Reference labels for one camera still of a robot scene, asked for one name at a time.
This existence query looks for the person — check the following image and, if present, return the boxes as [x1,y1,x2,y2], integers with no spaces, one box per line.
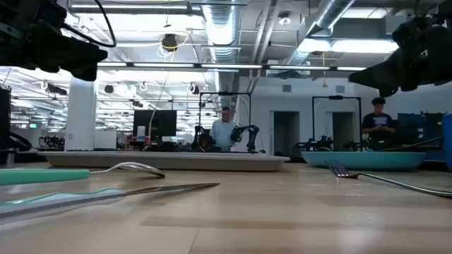
[210,106,238,152]
[361,97,398,151]

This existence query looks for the blue partition panel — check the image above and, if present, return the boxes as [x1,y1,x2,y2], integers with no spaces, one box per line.
[397,112,445,162]

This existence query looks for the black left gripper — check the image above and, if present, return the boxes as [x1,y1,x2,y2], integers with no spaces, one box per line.
[0,20,109,83]

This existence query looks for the black ceiling dome device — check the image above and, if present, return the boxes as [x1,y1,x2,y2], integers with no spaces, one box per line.
[161,33,179,52]

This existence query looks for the knife with striped teal handle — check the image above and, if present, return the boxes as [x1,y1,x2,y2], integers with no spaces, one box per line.
[0,182,222,225]

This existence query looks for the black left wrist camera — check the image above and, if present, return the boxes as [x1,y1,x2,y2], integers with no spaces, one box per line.
[0,0,68,32]

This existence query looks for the blue plate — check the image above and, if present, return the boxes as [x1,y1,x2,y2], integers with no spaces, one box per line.
[301,150,427,172]

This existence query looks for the long ceiling light bar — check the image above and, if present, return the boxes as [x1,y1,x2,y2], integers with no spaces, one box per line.
[97,61,368,72]

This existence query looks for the silver ventilation duct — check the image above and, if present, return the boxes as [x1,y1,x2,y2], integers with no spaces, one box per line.
[203,3,238,65]

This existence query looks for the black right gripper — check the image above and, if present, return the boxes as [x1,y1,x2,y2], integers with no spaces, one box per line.
[347,23,452,98]

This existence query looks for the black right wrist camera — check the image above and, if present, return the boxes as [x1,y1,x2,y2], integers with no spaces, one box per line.
[392,16,434,49]

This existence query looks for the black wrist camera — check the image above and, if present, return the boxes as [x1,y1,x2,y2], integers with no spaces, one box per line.
[392,16,434,49]
[0,0,68,32]

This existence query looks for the blue bin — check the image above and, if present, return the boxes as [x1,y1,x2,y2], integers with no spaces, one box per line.
[442,112,452,171]

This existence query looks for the white cabinet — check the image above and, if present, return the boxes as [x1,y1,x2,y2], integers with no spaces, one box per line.
[93,130,118,151]

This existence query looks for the black computer monitor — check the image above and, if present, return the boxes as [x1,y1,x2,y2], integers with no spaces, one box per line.
[133,109,177,144]

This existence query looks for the black background rig frame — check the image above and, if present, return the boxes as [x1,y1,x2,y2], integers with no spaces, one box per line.
[311,95,363,151]
[198,92,252,153]

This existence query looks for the white building pillar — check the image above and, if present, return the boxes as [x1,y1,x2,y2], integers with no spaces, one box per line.
[64,77,98,152]

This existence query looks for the black left wrist camera cable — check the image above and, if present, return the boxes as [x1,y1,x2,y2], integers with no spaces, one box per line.
[61,0,118,49]

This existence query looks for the grey plastic tray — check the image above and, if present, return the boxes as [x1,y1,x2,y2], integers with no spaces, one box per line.
[37,150,291,173]

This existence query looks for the iridescent metal fork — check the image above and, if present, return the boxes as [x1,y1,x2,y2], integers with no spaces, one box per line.
[326,160,452,198]

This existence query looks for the spoon with teal handle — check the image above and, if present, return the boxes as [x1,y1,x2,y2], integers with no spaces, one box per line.
[0,162,166,187]

